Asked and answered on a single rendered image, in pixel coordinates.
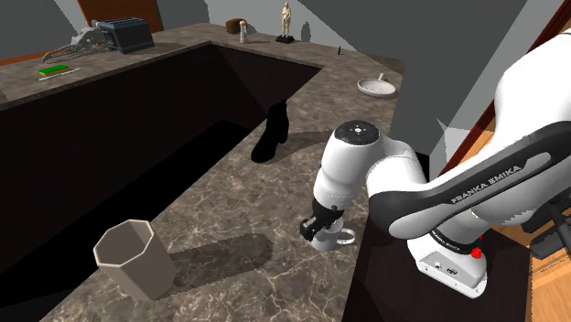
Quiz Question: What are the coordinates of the white mug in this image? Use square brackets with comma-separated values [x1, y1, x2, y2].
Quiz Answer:
[310, 218, 357, 252]

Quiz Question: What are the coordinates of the black boot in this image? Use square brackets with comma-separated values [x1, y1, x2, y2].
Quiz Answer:
[250, 99, 290, 164]

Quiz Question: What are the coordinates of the dark robot stand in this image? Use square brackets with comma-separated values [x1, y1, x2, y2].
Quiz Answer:
[341, 151, 536, 322]

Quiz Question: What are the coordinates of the beige octagonal cup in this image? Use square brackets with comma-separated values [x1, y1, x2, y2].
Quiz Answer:
[92, 219, 178, 302]

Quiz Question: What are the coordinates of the beige human figurine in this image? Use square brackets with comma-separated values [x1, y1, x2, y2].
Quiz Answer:
[275, 1, 296, 45]

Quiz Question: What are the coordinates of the black chair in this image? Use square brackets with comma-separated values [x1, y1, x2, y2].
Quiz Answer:
[521, 197, 571, 261]

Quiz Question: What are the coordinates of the dark blue toaster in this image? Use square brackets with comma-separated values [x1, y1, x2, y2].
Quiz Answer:
[91, 16, 156, 55]

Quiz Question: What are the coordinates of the brown wooden door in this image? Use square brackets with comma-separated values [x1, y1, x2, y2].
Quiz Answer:
[76, 0, 165, 34]

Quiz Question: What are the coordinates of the grey bird skull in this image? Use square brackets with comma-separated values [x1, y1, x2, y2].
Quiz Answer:
[41, 26, 111, 64]

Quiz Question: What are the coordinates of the green and yellow sponge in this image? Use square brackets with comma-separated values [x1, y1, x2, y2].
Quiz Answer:
[38, 63, 72, 78]

